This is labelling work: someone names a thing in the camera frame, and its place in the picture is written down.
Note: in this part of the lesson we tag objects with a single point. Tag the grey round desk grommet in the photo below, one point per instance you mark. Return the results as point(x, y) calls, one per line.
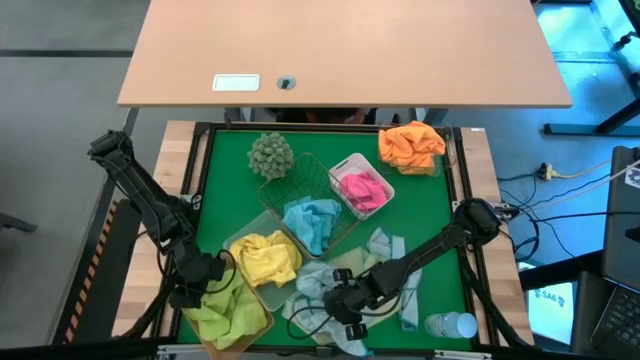
point(286, 82)

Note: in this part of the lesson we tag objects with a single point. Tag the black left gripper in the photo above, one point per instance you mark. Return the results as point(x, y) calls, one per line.
point(195, 275)

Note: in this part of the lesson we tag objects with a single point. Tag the translucent frosted plastic bin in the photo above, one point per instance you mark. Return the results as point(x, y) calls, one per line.
point(280, 297)

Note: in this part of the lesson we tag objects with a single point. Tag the yellow microfiber towel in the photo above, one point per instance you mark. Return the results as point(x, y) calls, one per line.
point(287, 255)
point(250, 260)

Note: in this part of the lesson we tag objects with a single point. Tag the green table mat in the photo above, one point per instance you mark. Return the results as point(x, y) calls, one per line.
point(235, 150)

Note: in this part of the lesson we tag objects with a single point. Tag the black plate with hazard stripes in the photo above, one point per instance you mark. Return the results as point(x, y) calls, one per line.
point(100, 280)

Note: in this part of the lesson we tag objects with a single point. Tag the green knobbly ball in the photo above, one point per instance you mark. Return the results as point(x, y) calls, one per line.
point(270, 156)

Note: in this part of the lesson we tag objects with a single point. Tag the pink microfiber towel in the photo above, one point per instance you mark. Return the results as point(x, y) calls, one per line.
point(365, 192)

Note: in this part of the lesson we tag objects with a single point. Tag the clear plastic bin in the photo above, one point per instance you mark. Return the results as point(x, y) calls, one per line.
point(450, 150)

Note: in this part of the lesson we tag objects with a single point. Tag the grey chair leg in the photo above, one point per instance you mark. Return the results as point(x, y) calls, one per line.
point(17, 223)

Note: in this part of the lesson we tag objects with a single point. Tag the black T-shaped desk foot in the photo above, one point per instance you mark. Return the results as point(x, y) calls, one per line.
point(575, 130)

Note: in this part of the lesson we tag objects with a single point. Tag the large orange microfiber towel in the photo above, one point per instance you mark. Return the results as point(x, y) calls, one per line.
point(410, 140)

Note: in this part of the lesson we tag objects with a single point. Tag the amber plastic bin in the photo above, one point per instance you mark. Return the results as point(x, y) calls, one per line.
point(235, 350)

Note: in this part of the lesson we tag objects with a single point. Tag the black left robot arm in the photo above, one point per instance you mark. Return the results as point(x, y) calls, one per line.
point(145, 195)

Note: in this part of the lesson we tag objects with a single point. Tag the white rectangular desk plate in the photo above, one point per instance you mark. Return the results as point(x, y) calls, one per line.
point(236, 82)

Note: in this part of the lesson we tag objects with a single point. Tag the dark grey laptop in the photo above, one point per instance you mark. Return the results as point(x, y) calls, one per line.
point(620, 240)

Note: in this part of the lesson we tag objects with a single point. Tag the white printed sheet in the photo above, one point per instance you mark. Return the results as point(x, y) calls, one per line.
point(550, 315)

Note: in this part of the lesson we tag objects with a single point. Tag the clear plastic water bottle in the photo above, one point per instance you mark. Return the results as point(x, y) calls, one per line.
point(450, 324)

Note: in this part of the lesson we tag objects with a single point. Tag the sky blue microfiber towel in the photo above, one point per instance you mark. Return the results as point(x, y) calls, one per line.
point(315, 227)

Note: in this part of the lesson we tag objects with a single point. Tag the cream power plug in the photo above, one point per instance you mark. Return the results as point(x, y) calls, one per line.
point(547, 172)

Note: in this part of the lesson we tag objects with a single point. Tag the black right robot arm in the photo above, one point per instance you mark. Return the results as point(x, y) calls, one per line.
point(430, 250)

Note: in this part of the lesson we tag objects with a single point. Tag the cream fluffy towel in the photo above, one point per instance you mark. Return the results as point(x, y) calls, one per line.
point(357, 260)

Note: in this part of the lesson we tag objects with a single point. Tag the light wooden desk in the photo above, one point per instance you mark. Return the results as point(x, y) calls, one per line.
point(350, 40)

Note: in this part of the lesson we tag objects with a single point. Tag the lime green microfiber towel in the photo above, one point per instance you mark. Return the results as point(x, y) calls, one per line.
point(225, 315)

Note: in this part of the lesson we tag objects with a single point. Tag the small teal microfiber towel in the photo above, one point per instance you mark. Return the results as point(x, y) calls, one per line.
point(295, 205)

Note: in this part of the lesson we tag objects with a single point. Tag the black metal table frame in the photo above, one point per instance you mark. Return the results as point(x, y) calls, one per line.
point(240, 126)

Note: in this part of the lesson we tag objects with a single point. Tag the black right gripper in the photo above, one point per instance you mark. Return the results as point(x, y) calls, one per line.
point(350, 300)

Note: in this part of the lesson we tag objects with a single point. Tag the white plastic bin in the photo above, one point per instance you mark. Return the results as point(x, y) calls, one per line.
point(350, 165)

